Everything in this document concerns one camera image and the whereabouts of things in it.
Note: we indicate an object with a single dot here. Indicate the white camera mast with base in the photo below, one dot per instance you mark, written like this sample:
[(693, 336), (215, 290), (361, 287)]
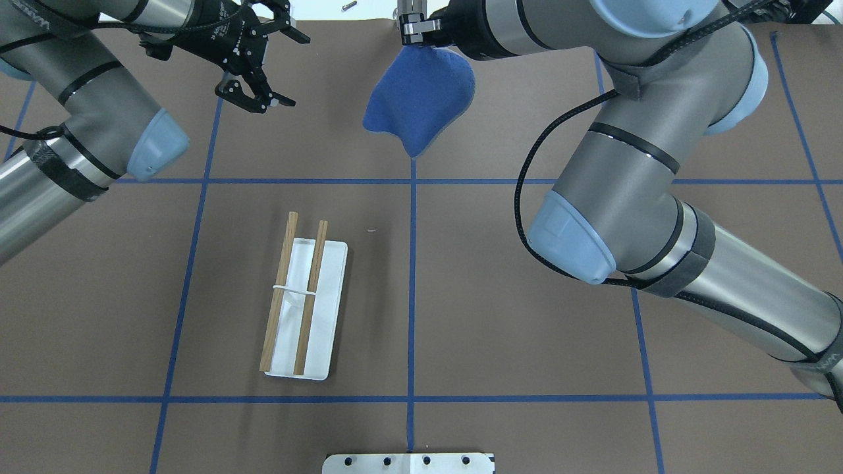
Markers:
[(448, 462)]

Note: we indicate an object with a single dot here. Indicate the white wooden towel rack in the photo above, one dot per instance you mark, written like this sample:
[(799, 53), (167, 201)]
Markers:
[(300, 332)]

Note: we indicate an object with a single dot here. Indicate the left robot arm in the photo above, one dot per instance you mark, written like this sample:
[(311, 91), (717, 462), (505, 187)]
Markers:
[(114, 126)]

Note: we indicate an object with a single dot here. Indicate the blue towel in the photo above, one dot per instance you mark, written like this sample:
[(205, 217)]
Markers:
[(423, 91)]

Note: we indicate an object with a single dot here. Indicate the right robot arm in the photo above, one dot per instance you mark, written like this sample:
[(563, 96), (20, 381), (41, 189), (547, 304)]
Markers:
[(681, 70)]

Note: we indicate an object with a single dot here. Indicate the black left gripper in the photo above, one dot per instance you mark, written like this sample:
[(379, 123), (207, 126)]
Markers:
[(212, 18)]

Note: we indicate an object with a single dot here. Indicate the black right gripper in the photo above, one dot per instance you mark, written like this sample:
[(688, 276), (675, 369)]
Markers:
[(475, 34)]

